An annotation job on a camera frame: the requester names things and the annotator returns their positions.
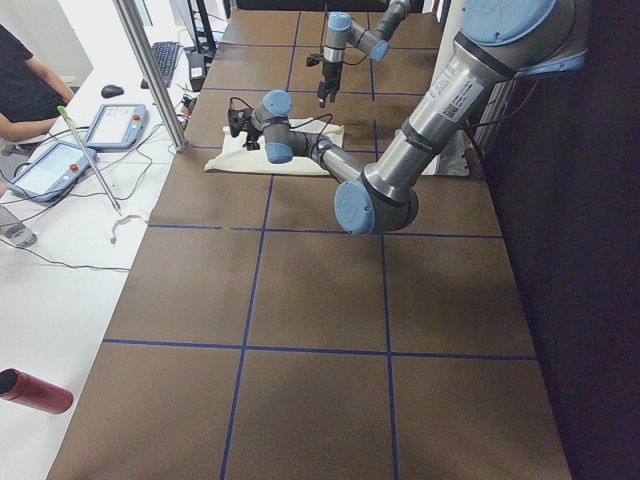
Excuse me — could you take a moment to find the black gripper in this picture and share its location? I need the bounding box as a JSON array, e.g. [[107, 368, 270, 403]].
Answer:
[[243, 120, 262, 151], [317, 60, 343, 108]]

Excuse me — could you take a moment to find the cream long-sleeve printed shirt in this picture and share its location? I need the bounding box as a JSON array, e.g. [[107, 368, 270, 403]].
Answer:
[[204, 117, 345, 176]]

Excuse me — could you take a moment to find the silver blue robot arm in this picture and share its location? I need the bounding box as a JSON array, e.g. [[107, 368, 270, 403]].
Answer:
[[228, 0, 591, 235], [306, 0, 414, 108]]

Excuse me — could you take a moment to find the black power adapter box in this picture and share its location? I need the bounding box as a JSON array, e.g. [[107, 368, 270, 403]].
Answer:
[[186, 52, 207, 92]]

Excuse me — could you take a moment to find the black keyboard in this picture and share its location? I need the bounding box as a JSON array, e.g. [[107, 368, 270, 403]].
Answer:
[[151, 41, 181, 87]]

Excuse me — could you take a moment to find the far blue teach pendant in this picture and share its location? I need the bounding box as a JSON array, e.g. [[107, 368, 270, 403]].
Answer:
[[84, 103, 148, 151]]

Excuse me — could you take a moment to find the blue teach pendant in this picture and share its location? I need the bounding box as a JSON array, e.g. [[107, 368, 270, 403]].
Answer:
[[8, 141, 90, 202], [84, 103, 148, 151]]

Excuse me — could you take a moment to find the black computer mouse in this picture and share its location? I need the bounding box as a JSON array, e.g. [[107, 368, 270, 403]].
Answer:
[[101, 84, 124, 99]]

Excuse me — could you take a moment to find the reacher grabber stick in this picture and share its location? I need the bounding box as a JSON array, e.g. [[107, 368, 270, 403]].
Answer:
[[56, 105, 149, 246]]

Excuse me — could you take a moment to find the near blue teach pendant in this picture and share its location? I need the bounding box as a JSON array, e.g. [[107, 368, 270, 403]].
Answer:
[[8, 141, 90, 202]]

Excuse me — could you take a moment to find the seated person in black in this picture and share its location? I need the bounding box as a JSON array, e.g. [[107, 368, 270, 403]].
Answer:
[[1, 26, 74, 143]]

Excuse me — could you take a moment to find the clear plastic bottle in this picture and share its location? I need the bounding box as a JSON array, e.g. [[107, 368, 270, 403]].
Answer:
[[0, 205, 37, 247]]

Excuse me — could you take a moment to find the red cylindrical bottle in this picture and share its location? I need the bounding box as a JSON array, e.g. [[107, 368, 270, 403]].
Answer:
[[1, 368, 74, 415]]

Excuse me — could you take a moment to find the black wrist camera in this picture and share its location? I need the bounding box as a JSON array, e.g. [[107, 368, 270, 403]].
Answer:
[[227, 96, 253, 138], [305, 53, 325, 67]]

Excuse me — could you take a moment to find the white column mount base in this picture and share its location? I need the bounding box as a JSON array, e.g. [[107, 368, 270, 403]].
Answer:
[[394, 127, 471, 177]]

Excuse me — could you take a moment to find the aluminium frame post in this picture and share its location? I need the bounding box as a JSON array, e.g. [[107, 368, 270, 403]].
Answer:
[[113, 0, 187, 152]]

